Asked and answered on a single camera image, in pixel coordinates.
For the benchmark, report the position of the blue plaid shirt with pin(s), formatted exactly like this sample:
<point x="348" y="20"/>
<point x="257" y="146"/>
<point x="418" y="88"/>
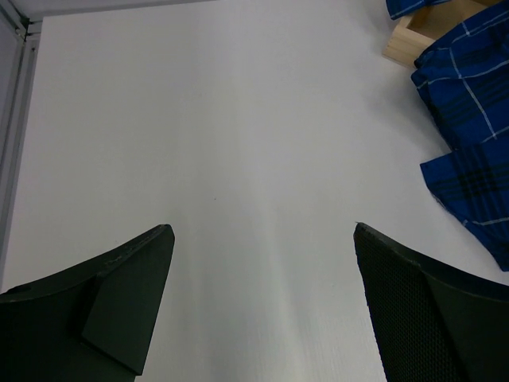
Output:
<point x="462" y="78"/>

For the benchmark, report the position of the wooden clothes rack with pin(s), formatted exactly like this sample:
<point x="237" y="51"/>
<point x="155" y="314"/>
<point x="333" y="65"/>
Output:
<point x="413" y="44"/>

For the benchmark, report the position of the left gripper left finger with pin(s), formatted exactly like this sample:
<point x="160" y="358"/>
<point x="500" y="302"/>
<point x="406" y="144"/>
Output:
<point x="90" y="322"/>

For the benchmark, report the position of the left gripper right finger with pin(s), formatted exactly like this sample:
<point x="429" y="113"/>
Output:
<point x="432" y="321"/>

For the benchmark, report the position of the aluminium corner frame profile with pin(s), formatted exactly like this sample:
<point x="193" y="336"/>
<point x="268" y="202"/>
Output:
<point x="19" y="42"/>

